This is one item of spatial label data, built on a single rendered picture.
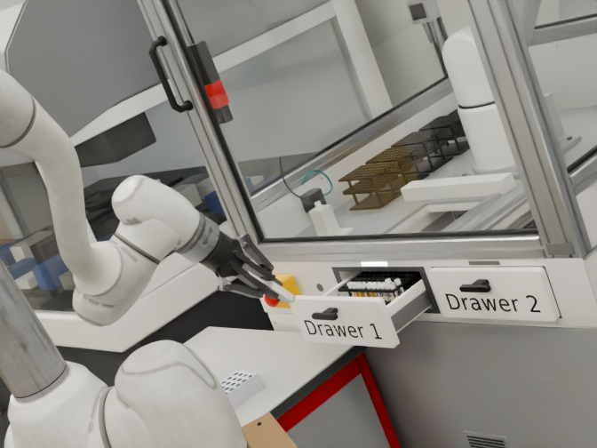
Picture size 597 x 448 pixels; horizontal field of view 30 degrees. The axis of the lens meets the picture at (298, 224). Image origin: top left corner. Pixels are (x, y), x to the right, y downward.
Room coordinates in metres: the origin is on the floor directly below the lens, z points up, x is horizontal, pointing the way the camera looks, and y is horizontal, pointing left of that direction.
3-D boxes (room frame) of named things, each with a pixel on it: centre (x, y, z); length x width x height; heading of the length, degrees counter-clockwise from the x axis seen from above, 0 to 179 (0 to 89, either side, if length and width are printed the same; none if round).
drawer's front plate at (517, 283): (2.08, -0.31, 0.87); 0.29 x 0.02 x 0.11; 37
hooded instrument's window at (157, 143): (3.90, 0.65, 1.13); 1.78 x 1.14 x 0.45; 37
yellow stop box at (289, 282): (2.58, 0.10, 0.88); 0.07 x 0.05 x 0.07; 37
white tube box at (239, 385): (2.34, 0.28, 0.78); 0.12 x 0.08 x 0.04; 125
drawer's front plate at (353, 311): (2.25, -0.01, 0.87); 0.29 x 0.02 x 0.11; 37
